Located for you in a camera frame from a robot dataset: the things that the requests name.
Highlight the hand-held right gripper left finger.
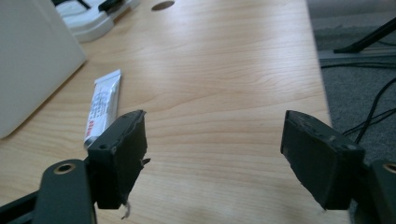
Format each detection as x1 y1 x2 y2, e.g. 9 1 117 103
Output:
86 109 151 220

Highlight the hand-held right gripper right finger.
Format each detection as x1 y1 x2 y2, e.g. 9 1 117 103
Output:
279 109 366 211

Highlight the white tube with red label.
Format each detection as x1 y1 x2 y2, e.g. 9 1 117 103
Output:
83 68 122 149

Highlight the black metal stand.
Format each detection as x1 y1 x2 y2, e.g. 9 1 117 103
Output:
333 17 396 54

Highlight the white box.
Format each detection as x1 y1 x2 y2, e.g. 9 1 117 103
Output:
0 0 88 140

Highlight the white round device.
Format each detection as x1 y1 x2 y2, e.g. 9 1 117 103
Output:
55 0 142 44

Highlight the black cable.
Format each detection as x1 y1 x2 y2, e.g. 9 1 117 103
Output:
342 77 396 145

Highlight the black strap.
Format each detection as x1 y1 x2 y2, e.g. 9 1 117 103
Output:
50 0 125 14

